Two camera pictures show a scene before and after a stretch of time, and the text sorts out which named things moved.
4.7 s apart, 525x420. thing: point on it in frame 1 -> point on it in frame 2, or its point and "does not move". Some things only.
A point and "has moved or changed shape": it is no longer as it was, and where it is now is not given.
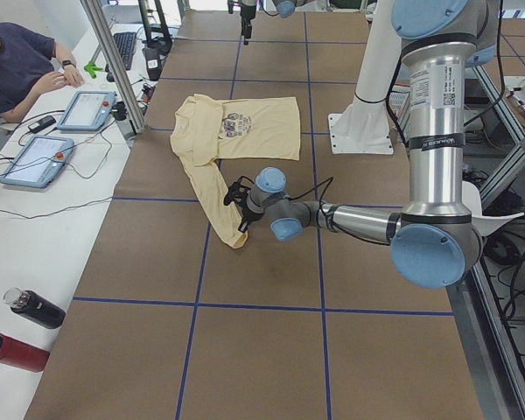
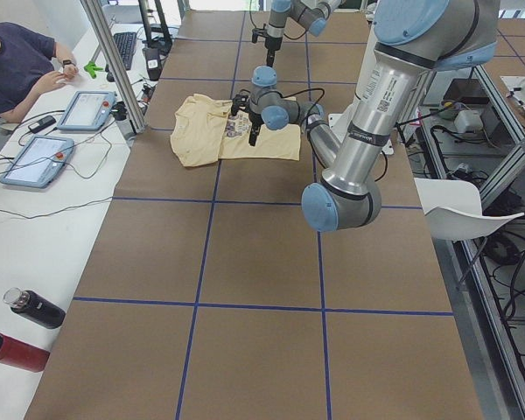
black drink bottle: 33,305 does not move
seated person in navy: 18,66 does not move
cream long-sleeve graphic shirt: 205,130 has moved or changed shape
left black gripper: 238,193 -> 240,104
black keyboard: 125,42 does not move
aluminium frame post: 115,70 does not move
